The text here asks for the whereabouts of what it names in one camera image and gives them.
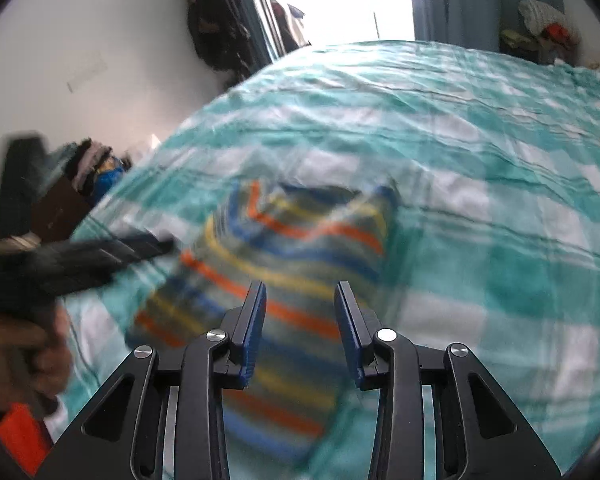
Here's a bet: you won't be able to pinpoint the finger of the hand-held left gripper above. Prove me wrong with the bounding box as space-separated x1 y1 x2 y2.
55 229 177 273

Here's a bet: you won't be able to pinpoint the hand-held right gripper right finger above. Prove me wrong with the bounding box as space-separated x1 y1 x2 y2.
334 281 563 480

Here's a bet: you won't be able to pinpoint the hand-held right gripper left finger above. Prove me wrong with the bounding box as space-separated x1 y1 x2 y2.
35 280 268 480

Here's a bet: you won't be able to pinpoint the striped knit sweater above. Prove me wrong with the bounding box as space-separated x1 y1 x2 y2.
125 177 401 466

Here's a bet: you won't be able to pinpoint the person's left forearm orange sleeve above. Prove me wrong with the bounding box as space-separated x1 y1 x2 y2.
0 401 55 477

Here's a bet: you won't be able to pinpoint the pile of folded clothes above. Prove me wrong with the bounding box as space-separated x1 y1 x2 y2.
70 137 132 206

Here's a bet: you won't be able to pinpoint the dark hanging clothes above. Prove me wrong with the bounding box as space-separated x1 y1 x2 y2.
180 0 262 87

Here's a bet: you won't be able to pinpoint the heap of mixed clothes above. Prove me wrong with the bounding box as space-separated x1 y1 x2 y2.
500 0 583 65

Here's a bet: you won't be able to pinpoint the person's left hand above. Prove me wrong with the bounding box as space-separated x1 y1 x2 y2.
0 302 77 413

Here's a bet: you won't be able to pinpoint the dark wooden cabinet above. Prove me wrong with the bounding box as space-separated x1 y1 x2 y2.
30 144 97 243

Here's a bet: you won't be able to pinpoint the teal plaid bed sheet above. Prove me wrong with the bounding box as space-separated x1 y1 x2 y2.
45 40 600 480

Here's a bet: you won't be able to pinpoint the brown hanging garment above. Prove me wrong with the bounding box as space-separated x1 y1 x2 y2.
269 0 312 55

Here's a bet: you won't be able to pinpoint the blue curtain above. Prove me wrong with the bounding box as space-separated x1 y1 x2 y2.
412 0 565 57

